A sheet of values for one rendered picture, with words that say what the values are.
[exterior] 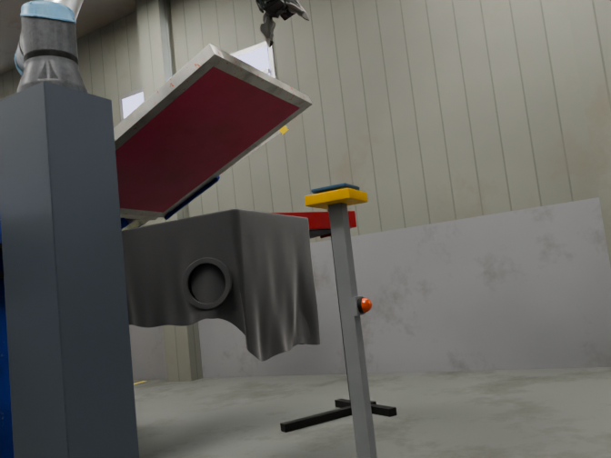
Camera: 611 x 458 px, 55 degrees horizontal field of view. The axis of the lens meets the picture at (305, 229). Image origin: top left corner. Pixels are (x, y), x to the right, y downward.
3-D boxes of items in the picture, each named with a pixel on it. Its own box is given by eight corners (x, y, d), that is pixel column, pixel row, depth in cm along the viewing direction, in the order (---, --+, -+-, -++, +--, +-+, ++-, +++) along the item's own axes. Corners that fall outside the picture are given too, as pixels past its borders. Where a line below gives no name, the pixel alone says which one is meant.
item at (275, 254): (324, 343, 195) (310, 217, 200) (251, 366, 156) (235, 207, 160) (315, 344, 197) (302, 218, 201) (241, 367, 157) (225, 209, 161)
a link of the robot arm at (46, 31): (25, 45, 127) (22, -13, 129) (19, 69, 139) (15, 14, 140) (83, 53, 134) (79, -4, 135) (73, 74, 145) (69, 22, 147)
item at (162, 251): (258, 336, 165) (245, 211, 169) (241, 340, 157) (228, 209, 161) (135, 345, 186) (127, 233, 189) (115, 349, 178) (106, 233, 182)
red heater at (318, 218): (311, 241, 355) (309, 221, 356) (356, 229, 316) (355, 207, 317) (218, 245, 322) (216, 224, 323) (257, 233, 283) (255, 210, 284)
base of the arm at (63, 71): (45, 84, 124) (42, 39, 125) (3, 102, 132) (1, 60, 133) (103, 100, 137) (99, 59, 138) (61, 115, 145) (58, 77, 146)
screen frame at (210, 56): (313, 104, 209) (308, 95, 210) (215, 54, 157) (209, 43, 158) (163, 217, 239) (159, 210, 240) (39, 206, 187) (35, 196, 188)
